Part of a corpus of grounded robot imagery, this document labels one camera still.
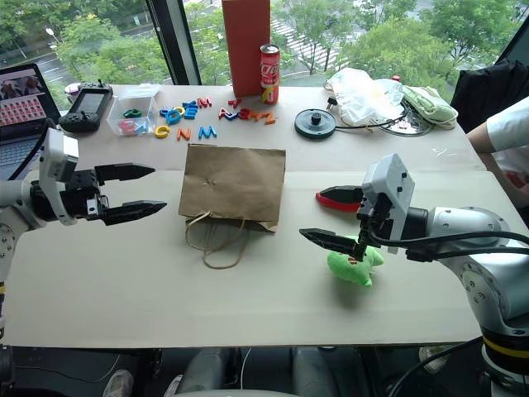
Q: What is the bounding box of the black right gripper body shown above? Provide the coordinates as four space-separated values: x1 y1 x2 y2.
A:
355 193 394 248

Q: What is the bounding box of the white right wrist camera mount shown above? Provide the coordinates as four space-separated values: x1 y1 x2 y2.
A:
361 153 416 256

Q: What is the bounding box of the grey shoe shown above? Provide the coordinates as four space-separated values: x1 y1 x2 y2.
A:
102 369 135 397

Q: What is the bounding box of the black floor cable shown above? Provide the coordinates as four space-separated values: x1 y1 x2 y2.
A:
388 334 485 397

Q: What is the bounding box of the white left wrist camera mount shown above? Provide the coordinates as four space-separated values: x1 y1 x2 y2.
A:
39 127 80 226

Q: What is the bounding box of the black window pillar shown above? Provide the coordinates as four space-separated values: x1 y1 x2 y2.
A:
145 0 203 86

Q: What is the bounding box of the cream and green cloth pouch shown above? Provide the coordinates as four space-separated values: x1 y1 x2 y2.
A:
401 84 460 131

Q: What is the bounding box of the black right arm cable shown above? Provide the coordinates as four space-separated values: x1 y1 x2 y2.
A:
352 214 529 264

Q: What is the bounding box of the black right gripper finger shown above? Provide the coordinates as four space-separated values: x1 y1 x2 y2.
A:
298 227 360 258
319 186 365 204

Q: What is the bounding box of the black power cord with plug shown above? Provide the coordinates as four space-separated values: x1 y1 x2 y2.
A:
326 96 411 132

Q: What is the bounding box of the open laptop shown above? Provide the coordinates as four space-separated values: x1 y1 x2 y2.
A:
0 62 63 181

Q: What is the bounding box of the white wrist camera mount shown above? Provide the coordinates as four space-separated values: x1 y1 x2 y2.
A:
39 127 80 226
361 153 416 256

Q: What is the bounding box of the red cola can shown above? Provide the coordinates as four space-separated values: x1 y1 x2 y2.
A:
259 43 281 105

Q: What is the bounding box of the round glass lid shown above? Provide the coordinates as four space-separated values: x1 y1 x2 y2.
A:
377 103 436 137

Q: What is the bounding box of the person in white shirt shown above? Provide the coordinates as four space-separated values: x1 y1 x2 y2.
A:
465 96 529 208

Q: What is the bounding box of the clear plastic box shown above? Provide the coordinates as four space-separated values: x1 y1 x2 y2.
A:
106 84 163 138

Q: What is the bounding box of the grey rounded shape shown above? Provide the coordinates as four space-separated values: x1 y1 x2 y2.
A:
290 346 361 397
180 347 250 397

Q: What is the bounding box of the white plastic bag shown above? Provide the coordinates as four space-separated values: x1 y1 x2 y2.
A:
322 67 406 127

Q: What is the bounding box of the black handheld controller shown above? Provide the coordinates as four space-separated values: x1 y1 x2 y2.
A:
58 79 114 134

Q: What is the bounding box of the white shoe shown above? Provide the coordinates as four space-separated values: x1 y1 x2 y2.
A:
418 344 454 371

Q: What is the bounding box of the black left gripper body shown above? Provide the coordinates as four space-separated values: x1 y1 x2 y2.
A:
61 168 111 221

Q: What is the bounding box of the green plush toy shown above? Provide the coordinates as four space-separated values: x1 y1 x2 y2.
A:
326 234 385 289

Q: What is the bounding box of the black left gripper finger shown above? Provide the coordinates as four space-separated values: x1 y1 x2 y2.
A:
102 200 168 227
94 163 156 185

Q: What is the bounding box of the brown paper bag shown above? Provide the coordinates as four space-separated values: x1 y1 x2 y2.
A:
178 142 288 270

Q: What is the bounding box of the black round kettle base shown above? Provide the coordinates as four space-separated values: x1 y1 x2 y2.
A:
293 108 338 141

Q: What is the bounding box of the tall orange box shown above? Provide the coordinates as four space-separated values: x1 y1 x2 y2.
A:
221 0 272 98

